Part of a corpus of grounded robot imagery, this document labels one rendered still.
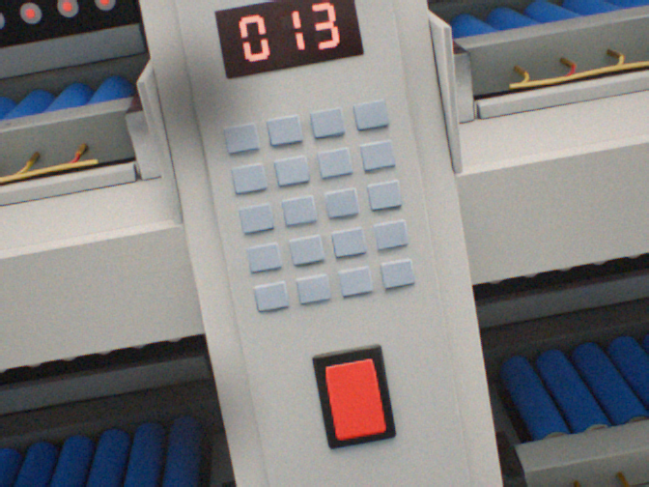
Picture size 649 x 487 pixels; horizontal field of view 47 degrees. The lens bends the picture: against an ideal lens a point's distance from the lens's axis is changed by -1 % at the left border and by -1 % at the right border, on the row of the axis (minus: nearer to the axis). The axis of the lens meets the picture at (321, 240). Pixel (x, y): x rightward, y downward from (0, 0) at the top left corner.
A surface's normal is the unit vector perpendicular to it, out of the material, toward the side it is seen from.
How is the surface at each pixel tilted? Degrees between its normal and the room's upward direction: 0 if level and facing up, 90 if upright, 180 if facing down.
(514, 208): 110
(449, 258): 90
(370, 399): 84
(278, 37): 90
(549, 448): 20
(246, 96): 90
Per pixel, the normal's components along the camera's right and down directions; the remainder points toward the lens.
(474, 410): 0.03, 0.11
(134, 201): -0.15, -0.88
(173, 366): 0.08, 0.43
